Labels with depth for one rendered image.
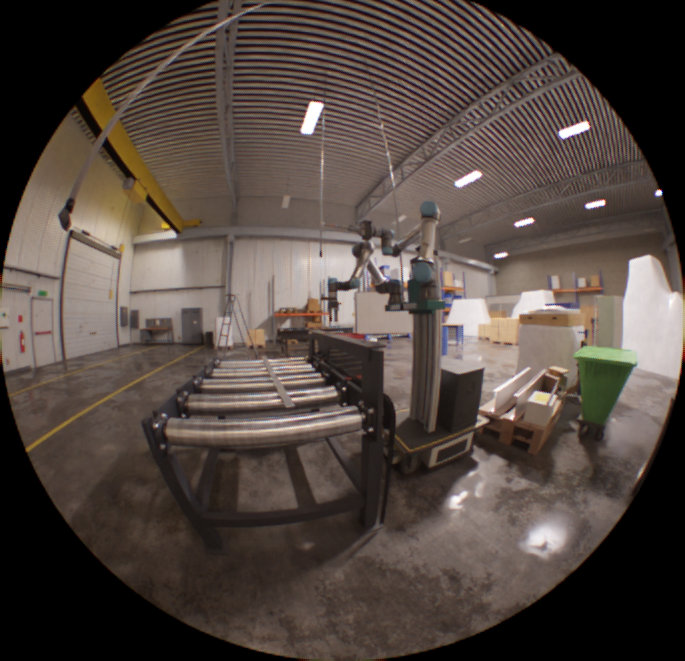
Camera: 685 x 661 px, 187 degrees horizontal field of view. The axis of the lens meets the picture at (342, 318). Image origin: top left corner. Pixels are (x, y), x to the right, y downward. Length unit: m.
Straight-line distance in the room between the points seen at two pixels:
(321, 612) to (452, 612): 0.58
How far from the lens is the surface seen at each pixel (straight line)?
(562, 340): 3.61
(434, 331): 1.62
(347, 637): 1.30
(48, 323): 9.92
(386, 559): 1.42
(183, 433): 0.89
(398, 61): 7.83
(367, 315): 5.96
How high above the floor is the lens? 1.30
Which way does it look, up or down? 1 degrees down
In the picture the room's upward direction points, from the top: 1 degrees counter-clockwise
